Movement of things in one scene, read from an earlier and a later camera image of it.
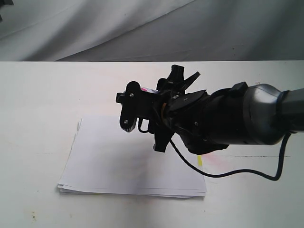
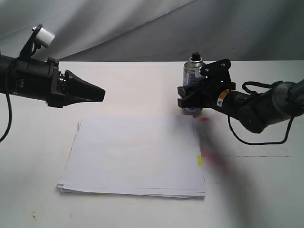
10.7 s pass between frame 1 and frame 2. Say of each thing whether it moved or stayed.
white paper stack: stayed
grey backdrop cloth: stayed
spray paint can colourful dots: moved
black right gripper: moved
